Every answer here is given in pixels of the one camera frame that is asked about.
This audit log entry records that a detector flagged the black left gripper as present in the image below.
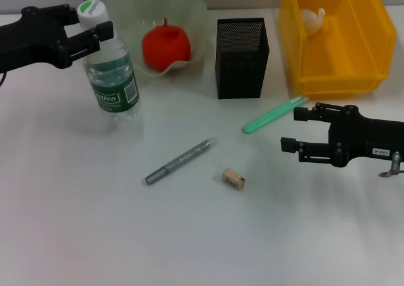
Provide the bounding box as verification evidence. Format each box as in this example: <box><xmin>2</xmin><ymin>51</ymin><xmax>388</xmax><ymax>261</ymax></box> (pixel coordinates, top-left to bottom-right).
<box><xmin>0</xmin><ymin>3</ymin><xmax>115</xmax><ymax>74</ymax></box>

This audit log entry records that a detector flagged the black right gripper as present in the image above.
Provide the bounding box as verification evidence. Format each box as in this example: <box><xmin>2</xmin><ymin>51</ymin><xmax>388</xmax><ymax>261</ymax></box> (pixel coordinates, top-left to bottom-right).
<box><xmin>279</xmin><ymin>101</ymin><xmax>404</xmax><ymax>169</ymax></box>

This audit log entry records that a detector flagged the mint green pen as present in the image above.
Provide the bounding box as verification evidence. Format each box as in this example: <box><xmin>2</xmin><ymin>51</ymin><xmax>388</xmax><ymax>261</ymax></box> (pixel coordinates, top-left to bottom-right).
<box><xmin>242</xmin><ymin>96</ymin><xmax>309</xmax><ymax>135</ymax></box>

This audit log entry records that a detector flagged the clear bottle with green label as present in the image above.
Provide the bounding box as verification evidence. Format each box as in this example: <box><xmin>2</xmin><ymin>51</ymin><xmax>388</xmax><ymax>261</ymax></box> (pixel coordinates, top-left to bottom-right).
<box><xmin>76</xmin><ymin>0</ymin><xmax>141</xmax><ymax>123</ymax></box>

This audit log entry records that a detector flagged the red-orange toy fruit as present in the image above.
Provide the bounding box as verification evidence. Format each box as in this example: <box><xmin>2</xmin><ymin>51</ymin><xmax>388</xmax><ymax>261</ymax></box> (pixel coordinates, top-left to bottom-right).
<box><xmin>141</xmin><ymin>18</ymin><xmax>192</xmax><ymax>72</ymax></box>

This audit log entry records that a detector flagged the black mesh pen holder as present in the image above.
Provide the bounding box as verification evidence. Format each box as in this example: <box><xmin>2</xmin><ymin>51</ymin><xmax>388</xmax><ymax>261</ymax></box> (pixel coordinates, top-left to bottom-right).
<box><xmin>215</xmin><ymin>17</ymin><xmax>271</xmax><ymax>100</ymax></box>

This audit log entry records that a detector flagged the translucent green fruit plate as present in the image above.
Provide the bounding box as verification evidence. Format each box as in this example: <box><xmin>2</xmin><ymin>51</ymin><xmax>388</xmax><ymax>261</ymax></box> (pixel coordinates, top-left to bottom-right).
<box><xmin>108</xmin><ymin>0</ymin><xmax>210</xmax><ymax>78</ymax></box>

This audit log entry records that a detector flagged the grey glitter pen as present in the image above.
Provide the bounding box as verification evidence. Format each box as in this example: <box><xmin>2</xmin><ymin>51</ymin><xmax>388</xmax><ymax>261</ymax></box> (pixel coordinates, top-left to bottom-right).
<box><xmin>145</xmin><ymin>136</ymin><xmax>220</xmax><ymax>186</ymax></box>

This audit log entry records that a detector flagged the yellow plastic bin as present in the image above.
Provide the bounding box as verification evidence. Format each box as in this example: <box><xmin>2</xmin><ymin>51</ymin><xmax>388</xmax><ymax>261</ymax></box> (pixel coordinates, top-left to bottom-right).
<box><xmin>277</xmin><ymin>0</ymin><xmax>398</xmax><ymax>99</ymax></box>

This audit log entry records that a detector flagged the small wine cork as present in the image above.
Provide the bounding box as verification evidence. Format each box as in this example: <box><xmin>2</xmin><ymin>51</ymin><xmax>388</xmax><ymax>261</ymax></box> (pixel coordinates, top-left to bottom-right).
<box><xmin>221</xmin><ymin>169</ymin><xmax>246</xmax><ymax>191</ymax></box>

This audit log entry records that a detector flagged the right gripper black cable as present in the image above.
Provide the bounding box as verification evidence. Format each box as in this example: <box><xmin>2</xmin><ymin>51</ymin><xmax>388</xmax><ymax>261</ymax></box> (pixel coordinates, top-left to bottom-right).
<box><xmin>377</xmin><ymin>151</ymin><xmax>404</xmax><ymax>179</ymax></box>

